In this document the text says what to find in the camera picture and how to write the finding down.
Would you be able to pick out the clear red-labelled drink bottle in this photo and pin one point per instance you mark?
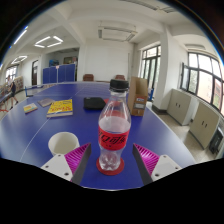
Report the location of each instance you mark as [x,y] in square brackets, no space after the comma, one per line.
[114,140]

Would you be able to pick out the blue table with red legs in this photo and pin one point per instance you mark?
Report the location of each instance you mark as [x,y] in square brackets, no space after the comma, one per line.
[5,98]

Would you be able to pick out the beige cabinet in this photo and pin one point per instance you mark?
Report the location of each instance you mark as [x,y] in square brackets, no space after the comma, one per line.
[180,106]
[204,124]

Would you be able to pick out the brown chair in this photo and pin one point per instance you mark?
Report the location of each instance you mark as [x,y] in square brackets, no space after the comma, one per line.
[88,77]
[120,77]

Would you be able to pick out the ceiling lights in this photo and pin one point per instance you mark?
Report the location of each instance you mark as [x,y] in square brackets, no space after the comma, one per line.
[48,40]

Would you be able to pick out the blue partition panels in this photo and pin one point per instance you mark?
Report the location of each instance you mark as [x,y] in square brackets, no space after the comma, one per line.
[59,74]

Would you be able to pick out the black-framed wide window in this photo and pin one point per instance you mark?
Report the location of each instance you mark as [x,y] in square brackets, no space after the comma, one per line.
[201,80]

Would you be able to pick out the dark wooden door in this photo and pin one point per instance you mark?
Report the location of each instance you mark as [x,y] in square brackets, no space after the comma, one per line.
[35,72]

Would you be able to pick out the red table tennis paddle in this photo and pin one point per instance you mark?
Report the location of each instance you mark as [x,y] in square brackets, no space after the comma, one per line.
[106,100]

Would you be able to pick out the small yellow book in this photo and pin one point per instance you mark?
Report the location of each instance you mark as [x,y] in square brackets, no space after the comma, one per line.
[30,108]

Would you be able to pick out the person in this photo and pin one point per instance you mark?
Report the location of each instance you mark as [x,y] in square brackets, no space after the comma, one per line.
[12,90]

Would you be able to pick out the grey notebook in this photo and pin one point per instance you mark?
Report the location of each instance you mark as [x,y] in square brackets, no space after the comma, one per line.
[45,102]

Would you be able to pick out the brown cardboard box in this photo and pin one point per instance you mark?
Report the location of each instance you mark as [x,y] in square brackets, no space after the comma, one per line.
[137,96]

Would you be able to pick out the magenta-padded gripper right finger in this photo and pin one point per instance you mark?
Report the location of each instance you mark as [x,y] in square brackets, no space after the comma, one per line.
[165,167]

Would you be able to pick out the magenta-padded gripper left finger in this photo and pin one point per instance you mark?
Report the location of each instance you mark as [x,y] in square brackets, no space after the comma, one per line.
[56,165]

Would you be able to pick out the large yellow book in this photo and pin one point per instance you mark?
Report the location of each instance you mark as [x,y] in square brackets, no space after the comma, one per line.
[60,108]

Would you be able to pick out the black-framed tall window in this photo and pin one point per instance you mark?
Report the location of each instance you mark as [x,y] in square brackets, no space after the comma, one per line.
[150,66]

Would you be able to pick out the black pouch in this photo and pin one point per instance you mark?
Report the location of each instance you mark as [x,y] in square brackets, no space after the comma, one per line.
[94,103]

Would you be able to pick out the white mug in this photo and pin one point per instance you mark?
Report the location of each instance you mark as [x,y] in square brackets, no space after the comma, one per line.
[63,143]

